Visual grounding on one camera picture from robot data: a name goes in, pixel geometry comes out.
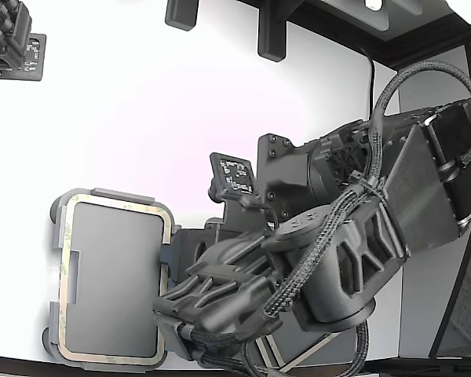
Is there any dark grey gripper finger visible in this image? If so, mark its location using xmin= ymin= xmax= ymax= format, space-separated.
xmin=159 ymin=243 xmax=178 ymax=276

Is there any black circuit board plate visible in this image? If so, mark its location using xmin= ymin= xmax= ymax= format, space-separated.
xmin=21 ymin=33 xmax=48 ymax=82

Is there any dark grey six-joint robot arm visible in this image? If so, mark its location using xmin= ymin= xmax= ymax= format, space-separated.
xmin=152 ymin=97 xmax=471 ymax=377

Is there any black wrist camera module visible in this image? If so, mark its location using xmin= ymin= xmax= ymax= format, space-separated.
xmin=206 ymin=152 xmax=260 ymax=205

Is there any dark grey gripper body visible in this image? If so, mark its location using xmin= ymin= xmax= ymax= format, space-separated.
xmin=168 ymin=218 xmax=229 ymax=284

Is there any thin black camera wire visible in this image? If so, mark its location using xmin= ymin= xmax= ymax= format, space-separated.
xmin=239 ymin=196 xmax=279 ymax=231

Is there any grey plastic frame holder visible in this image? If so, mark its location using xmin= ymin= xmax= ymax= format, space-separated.
xmin=42 ymin=187 xmax=183 ymax=374

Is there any black enclosure frame rail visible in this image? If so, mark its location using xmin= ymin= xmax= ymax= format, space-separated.
xmin=239 ymin=0 xmax=471 ymax=71

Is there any short black post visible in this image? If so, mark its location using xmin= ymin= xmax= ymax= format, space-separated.
xmin=164 ymin=0 xmax=200 ymax=31

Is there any thin black cable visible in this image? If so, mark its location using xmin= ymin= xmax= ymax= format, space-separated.
xmin=356 ymin=46 xmax=376 ymax=115

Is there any black diagonal strut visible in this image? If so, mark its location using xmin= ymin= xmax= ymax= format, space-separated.
xmin=429 ymin=218 xmax=471 ymax=358

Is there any grey rectangular mat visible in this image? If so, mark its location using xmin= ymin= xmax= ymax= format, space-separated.
xmin=254 ymin=331 xmax=360 ymax=370

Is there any long black post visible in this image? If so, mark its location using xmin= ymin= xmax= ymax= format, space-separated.
xmin=257 ymin=0 xmax=288 ymax=63

